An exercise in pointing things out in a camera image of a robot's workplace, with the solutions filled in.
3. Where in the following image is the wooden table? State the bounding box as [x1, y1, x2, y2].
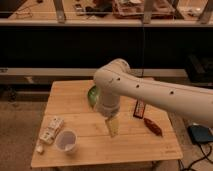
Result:
[31, 80, 183, 168]

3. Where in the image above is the small white wrapped candy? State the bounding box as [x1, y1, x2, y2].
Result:
[36, 145, 44, 154]

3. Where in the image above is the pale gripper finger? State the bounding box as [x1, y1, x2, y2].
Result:
[105, 116, 119, 137]

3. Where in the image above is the long shelf bench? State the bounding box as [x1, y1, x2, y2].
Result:
[0, 67, 187, 78]

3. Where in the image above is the white ceramic cup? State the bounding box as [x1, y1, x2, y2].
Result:
[55, 130, 77, 155]

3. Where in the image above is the black cable on floor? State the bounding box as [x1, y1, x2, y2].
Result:
[178, 143, 213, 171]

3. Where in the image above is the white snack packet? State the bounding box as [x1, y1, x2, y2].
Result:
[39, 116, 64, 144]

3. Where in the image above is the green ceramic bowl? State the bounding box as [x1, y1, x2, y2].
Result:
[87, 86, 99, 108]

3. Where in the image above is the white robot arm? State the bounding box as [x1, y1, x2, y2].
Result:
[93, 58, 213, 128]

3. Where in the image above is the dark red snack packet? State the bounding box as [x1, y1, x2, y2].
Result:
[133, 100, 146, 119]

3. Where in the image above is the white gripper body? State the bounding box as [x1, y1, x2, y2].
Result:
[96, 98, 120, 118]

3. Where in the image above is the blue box on floor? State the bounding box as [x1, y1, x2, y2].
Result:
[187, 125, 213, 144]

